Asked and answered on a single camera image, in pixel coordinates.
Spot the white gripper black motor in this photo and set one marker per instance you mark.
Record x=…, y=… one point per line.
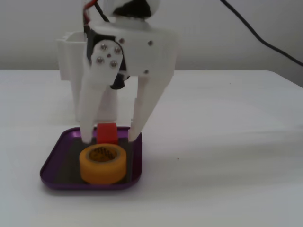
x=144, y=54

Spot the yellow tape roll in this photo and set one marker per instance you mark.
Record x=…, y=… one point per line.
x=101, y=172

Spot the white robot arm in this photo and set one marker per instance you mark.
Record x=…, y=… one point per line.
x=155, y=7

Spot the white plastic box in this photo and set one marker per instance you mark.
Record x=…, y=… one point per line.
x=68, y=59

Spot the red ribbed block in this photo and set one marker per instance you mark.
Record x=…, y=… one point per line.
x=106, y=133

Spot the purple metal tray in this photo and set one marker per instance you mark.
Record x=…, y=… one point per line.
x=61, y=165

